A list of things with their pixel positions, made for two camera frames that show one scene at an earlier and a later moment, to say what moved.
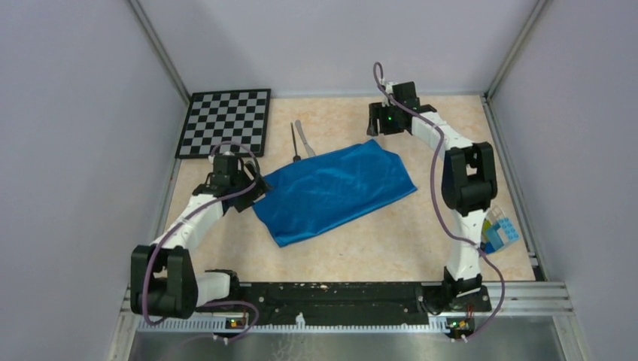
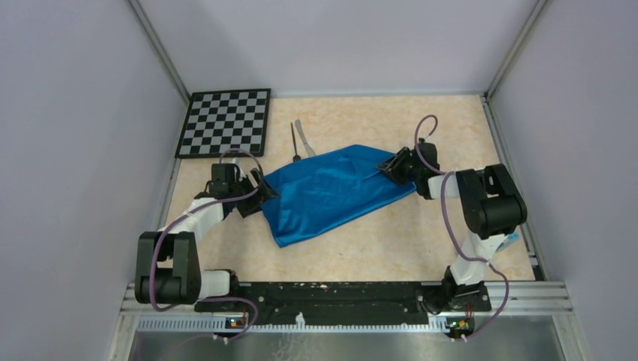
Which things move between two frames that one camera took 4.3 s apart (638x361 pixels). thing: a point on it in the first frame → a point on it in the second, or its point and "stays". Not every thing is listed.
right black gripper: [374, 114] → [397, 161]
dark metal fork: [296, 157] stays
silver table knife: [311, 153] stays
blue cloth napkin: [315, 191] stays
